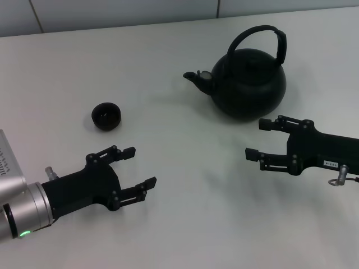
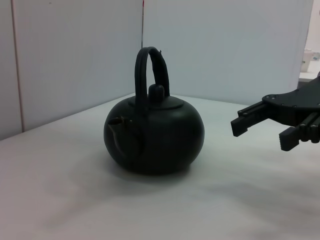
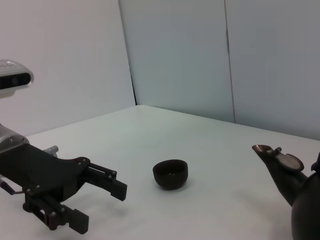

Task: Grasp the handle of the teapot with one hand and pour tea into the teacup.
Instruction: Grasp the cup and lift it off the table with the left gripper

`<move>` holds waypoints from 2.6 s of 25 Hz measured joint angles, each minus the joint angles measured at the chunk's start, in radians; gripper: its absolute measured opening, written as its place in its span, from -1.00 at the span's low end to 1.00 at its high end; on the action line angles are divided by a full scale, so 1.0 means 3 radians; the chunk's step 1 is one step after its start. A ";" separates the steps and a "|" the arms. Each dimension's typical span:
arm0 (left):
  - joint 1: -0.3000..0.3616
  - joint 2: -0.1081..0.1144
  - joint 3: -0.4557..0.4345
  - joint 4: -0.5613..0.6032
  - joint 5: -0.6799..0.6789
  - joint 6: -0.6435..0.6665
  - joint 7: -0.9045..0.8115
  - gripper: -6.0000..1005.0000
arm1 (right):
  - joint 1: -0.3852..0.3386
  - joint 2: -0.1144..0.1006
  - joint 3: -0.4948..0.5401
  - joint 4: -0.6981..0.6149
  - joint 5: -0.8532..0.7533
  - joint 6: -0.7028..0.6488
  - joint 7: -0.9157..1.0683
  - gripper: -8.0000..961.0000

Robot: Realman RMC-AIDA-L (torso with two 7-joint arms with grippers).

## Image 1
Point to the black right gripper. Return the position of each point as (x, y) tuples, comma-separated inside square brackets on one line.
[(322, 148)]

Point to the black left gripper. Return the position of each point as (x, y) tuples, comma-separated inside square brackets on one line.
[(84, 187)]

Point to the small black teacup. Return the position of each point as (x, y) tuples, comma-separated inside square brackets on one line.
[(106, 116)]

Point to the black round teapot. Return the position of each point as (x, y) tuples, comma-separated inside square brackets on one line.
[(246, 89)]

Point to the short metal plug stub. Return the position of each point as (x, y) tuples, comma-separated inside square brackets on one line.
[(50, 173)]

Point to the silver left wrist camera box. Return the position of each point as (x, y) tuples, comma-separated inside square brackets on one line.
[(8, 157)]

